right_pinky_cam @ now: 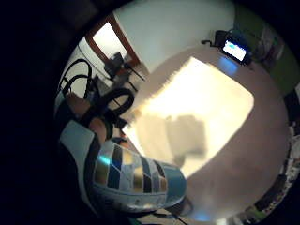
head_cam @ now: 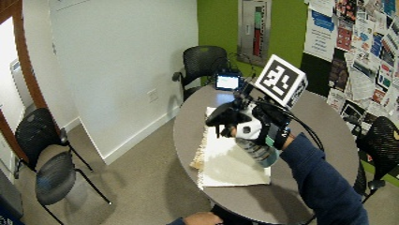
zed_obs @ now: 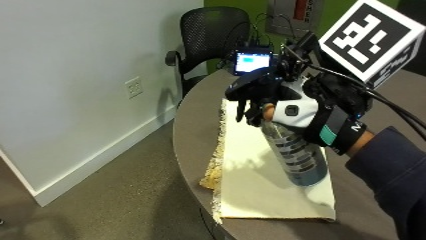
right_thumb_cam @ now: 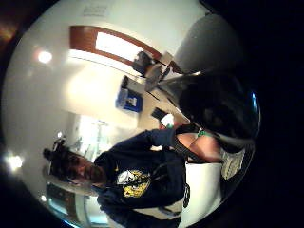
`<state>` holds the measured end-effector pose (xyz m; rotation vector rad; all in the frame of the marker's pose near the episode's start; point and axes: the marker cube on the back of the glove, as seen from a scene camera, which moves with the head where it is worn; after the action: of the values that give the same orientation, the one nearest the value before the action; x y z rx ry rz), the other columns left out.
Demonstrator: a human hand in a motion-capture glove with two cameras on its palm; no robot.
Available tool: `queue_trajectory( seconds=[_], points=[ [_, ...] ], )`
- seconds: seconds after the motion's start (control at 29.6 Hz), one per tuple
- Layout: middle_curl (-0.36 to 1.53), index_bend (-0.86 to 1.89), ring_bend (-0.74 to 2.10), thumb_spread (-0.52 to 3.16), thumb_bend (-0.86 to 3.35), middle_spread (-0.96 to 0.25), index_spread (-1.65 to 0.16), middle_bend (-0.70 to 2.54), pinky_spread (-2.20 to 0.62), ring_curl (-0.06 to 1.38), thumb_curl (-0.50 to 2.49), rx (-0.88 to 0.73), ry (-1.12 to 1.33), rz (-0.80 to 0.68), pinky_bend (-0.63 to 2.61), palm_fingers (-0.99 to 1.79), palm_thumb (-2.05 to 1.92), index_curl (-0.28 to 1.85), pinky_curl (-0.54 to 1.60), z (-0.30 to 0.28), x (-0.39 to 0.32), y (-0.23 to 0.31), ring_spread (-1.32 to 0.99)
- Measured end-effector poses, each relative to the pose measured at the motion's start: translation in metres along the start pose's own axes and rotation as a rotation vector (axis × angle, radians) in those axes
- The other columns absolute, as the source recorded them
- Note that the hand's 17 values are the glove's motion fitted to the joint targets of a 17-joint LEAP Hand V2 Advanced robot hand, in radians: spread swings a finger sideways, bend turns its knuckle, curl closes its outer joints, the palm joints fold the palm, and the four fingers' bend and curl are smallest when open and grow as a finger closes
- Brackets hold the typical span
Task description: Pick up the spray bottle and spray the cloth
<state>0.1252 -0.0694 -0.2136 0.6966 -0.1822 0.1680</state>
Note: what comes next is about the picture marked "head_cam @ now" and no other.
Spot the grey striped bottle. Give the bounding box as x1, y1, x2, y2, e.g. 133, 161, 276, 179
233, 136, 281, 169

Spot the white cloth mat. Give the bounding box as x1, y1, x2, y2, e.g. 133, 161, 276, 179
189, 106, 273, 190

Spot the white cube with black markers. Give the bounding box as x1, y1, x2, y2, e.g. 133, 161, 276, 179
253, 53, 310, 111

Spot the black mesh chair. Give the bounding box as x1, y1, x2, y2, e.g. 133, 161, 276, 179
13, 107, 113, 225
170, 45, 230, 102
351, 115, 399, 204

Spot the notice board with posters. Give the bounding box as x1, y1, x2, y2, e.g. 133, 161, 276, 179
302, 0, 399, 128

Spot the black camera with screen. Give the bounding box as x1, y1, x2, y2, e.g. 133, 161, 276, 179
213, 72, 246, 92

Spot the black glove cable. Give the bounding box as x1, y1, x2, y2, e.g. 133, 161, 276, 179
256, 98, 326, 152

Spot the grey framed wall panel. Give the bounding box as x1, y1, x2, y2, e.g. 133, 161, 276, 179
236, 0, 273, 68

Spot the white wall heater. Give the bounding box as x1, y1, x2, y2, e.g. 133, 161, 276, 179
10, 58, 36, 109

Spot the brown wooden door frame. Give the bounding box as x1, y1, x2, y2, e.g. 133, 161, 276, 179
0, 0, 51, 164

